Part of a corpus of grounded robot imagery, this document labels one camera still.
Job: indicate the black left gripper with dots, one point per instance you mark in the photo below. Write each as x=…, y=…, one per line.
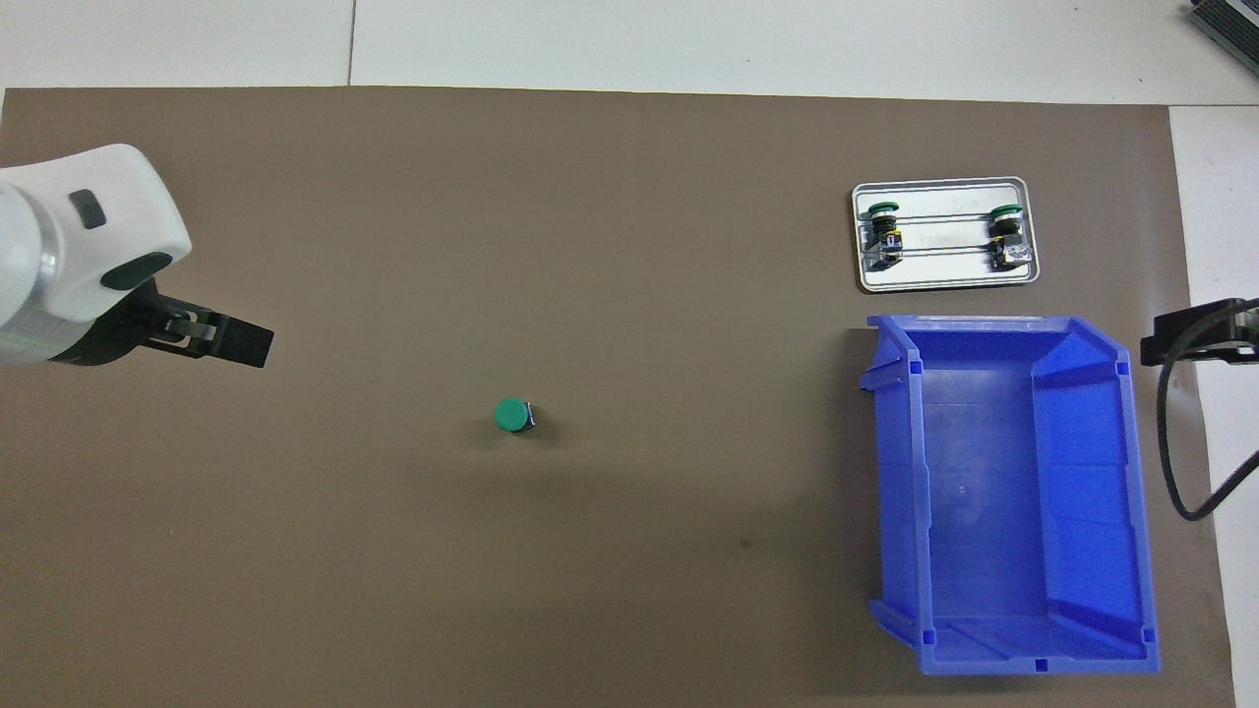
x=118, y=339

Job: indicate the green push button switch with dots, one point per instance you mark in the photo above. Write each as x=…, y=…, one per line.
x=1007, y=241
x=882, y=236
x=511, y=415

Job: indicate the silver metal tray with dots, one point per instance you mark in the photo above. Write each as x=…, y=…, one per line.
x=944, y=279

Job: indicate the blue plastic storage bin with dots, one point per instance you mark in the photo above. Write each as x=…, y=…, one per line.
x=984, y=492

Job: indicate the grey ribbed metal device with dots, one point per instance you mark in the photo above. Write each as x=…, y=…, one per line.
x=1229, y=25

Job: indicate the brown table mat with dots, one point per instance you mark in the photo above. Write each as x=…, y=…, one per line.
x=689, y=295

